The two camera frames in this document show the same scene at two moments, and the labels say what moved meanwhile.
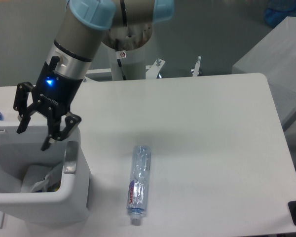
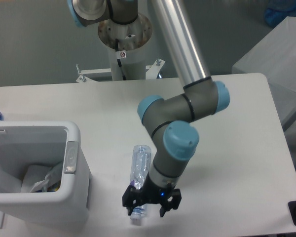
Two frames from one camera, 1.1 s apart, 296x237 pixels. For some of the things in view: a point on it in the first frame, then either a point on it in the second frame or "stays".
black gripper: [54, 96] -> [152, 192]
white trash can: [10, 151] stays
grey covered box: [280, 57] stays
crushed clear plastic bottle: [138, 186] stays
